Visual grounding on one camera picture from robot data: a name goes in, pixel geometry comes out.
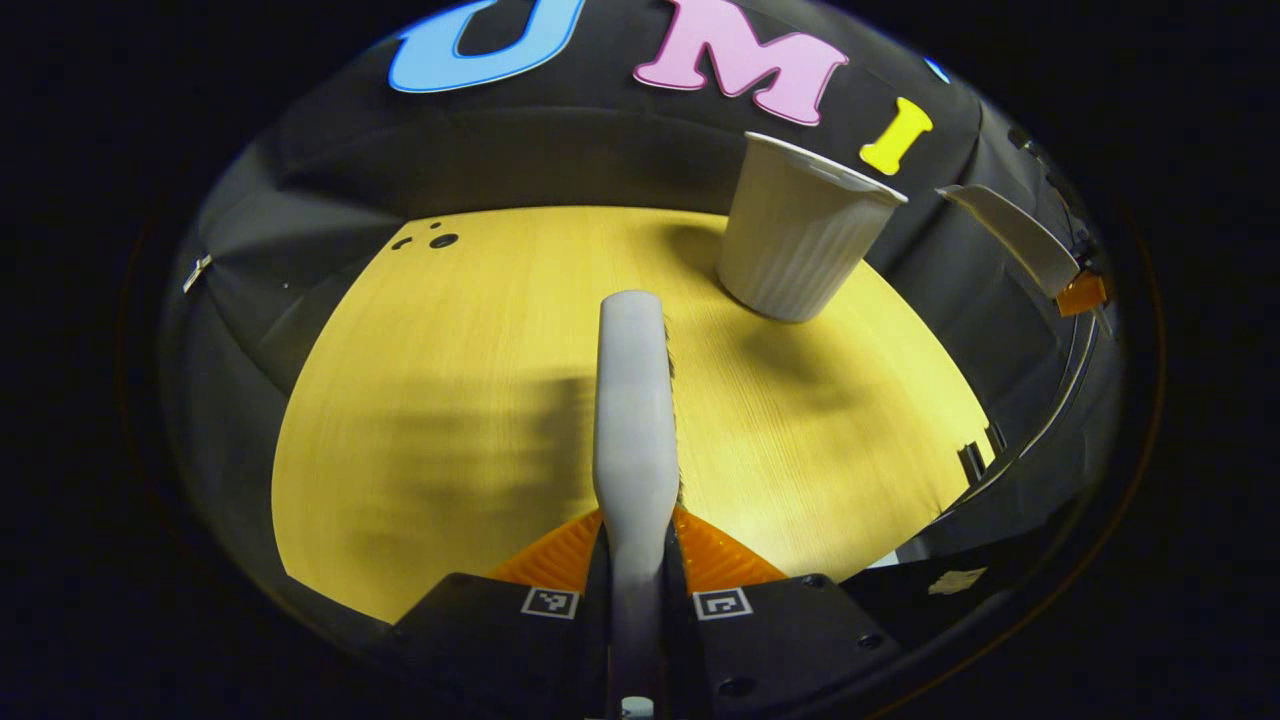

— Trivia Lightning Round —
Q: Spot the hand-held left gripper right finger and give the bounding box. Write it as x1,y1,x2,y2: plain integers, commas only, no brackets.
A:
662,505,906,720

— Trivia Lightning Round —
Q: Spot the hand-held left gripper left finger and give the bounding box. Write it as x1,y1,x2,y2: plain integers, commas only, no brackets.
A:
390,508,613,720

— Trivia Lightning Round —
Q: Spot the grey plastic dustpan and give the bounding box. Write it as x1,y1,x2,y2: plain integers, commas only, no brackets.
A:
937,184,1083,301

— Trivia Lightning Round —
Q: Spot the small grey broom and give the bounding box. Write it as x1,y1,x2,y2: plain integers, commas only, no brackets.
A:
593,290,683,720

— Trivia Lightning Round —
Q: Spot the white ribbed garbage bin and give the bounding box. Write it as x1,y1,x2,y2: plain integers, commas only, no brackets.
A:
717,131,909,324

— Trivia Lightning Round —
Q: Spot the yellow wooden desktop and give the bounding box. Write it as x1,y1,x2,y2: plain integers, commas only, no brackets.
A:
272,206,996,623

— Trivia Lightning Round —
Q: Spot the black backdrop cloth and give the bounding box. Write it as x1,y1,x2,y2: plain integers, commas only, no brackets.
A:
160,0,1126,641

